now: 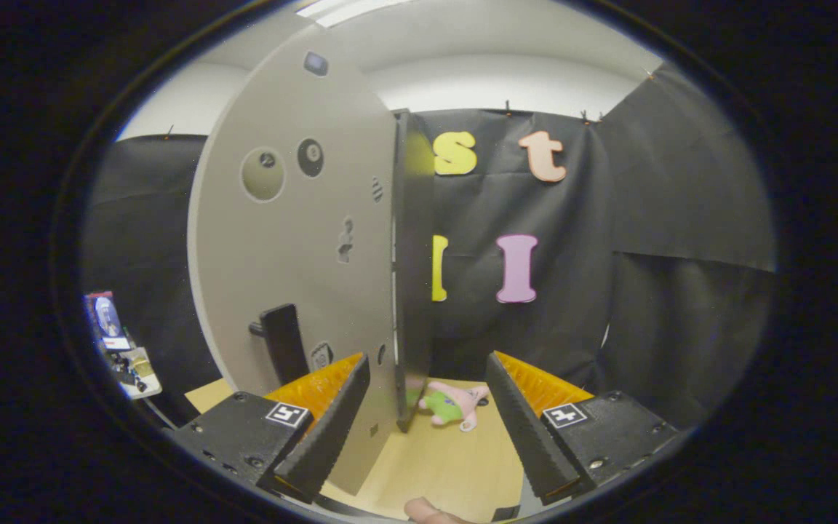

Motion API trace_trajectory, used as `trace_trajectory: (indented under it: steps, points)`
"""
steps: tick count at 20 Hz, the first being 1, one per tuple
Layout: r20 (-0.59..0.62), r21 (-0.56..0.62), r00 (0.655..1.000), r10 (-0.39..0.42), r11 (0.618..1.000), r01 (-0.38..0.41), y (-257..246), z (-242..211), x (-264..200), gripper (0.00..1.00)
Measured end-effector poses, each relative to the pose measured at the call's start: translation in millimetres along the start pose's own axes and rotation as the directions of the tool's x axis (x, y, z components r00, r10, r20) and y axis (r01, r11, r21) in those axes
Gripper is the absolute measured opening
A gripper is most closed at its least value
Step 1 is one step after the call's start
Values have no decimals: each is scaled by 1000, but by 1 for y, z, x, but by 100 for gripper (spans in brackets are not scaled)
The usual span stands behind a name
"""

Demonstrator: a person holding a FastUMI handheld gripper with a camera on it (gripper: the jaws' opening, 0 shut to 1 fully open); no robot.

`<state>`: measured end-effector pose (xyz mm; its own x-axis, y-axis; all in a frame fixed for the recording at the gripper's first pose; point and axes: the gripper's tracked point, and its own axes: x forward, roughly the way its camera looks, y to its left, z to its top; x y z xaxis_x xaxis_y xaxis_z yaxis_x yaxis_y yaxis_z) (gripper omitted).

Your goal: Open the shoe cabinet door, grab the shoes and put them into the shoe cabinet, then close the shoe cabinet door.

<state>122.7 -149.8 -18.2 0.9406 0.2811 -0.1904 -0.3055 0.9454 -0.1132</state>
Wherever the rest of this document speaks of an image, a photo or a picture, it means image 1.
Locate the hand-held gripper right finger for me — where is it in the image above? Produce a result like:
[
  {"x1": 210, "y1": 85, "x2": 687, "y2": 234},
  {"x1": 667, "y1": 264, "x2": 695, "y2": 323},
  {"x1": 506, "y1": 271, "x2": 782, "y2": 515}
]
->
[{"x1": 484, "y1": 351, "x2": 682, "y2": 507}]

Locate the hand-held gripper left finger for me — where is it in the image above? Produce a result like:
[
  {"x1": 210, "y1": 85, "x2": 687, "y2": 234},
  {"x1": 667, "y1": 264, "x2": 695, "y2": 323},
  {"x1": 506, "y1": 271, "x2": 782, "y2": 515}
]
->
[{"x1": 164, "y1": 352, "x2": 372, "y2": 504}]

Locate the black door handle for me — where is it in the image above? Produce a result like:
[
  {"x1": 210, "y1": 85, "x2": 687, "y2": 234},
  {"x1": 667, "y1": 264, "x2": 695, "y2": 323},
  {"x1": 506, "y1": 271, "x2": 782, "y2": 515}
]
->
[{"x1": 249, "y1": 303, "x2": 312, "y2": 386}]

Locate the grey shoe cabinet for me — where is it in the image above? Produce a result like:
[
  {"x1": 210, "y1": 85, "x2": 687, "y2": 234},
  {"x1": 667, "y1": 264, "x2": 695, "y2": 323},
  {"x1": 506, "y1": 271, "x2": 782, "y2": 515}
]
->
[{"x1": 392, "y1": 109, "x2": 436, "y2": 434}]

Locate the grey shoe cabinet door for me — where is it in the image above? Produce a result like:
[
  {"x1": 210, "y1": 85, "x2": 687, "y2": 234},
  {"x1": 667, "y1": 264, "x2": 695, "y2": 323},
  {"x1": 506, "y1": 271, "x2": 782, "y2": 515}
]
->
[{"x1": 186, "y1": 25, "x2": 402, "y2": 497}]

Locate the pink and green plush toy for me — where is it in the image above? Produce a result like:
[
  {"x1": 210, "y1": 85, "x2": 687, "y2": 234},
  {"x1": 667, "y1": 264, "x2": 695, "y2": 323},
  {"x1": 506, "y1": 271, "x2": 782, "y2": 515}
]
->
[{"x1": 419, "y1": 381, "x2": 491, "y2": 433}]

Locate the white tray with small items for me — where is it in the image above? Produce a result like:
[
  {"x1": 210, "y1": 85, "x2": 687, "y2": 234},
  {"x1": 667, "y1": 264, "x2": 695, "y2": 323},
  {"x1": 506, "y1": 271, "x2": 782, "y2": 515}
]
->
[{"x1": 110, "y1": 347, "x2": 163, "y2": 400}]

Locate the red and blue printed box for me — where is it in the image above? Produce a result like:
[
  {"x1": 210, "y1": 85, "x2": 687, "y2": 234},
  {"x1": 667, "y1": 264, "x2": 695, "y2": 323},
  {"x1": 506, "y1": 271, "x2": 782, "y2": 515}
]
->
[{"x1": 84, "y1": 291, "x2": 132, "y2": 352}]

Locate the long ceiling light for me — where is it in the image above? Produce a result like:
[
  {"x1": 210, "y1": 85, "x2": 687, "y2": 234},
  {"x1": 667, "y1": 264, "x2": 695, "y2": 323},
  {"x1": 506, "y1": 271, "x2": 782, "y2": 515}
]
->
[{"x1": 295, "y1": 0, "x2": 412, "y2": 28}]

